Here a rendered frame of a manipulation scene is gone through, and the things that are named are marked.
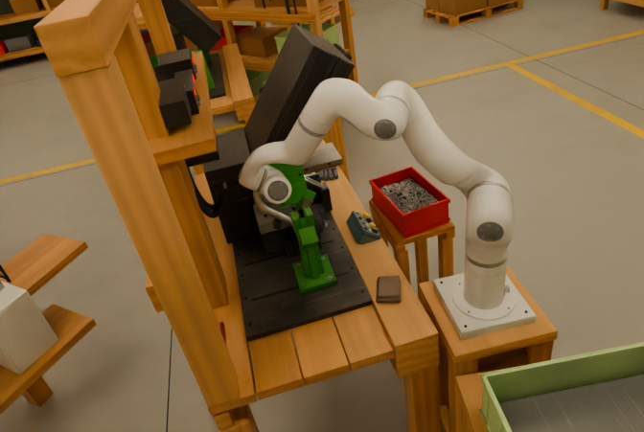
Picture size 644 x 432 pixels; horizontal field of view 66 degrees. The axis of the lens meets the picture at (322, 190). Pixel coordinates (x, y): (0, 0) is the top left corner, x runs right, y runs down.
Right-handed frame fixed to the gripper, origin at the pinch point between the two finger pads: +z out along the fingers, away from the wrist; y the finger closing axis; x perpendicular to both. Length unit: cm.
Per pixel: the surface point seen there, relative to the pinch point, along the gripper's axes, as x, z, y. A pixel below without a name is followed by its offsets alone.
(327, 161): -14.9, 15.6, -20.8
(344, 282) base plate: 16.9, -18.8, -39.6
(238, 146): -1.3, 22.8, 11.3
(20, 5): 43, 825, 380
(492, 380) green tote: 10, -72, -65
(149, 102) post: -3, -34, 43
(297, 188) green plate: -0.7, 3.7, -13.4
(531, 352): 1, -53, -89
